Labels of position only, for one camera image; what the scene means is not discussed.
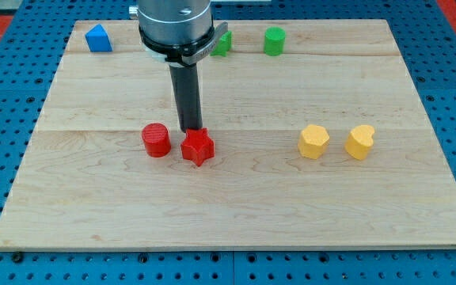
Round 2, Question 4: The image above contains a green cylinder block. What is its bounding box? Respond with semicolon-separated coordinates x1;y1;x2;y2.
264;27;287;56

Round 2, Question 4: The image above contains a blue triangle block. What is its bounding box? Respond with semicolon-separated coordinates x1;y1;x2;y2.
85;24;112;52

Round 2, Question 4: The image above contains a yellow heart block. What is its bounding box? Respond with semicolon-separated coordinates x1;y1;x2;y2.
344;125;375;160

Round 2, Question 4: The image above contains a green star block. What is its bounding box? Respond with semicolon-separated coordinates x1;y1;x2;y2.
211;31;232;57

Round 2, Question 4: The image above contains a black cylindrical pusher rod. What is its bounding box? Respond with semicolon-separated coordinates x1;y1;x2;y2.
169;65;203;133

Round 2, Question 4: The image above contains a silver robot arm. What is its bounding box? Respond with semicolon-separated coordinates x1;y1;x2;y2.
128;0;228;131

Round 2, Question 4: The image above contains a red star block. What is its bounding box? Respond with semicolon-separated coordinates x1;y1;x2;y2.
180;127;215;166

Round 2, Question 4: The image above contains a red cylinder block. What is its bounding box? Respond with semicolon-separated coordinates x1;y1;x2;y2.
142;123;171;158

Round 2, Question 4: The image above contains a wooden board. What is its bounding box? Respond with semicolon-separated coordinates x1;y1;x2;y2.
0;19;456;252

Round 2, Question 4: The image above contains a yellow hexagon block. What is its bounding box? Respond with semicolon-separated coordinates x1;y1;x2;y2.
298;124;330;159

